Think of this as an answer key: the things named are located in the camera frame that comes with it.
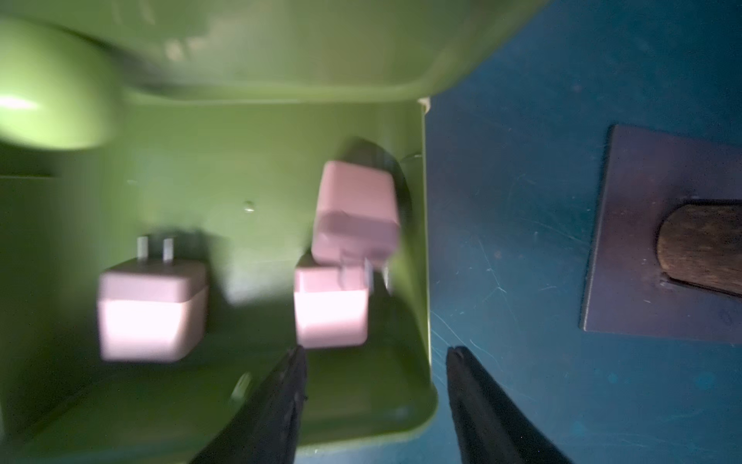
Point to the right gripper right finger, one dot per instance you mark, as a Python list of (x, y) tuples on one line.
[(490, 428)]

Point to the green drawer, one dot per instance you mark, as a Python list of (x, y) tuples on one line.
[(236, 187), (69, 67)]

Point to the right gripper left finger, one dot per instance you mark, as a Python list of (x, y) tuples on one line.
[(266, 429)]

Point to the pink blossom artificial tree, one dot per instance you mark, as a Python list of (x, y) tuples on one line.
[(666, 257)]

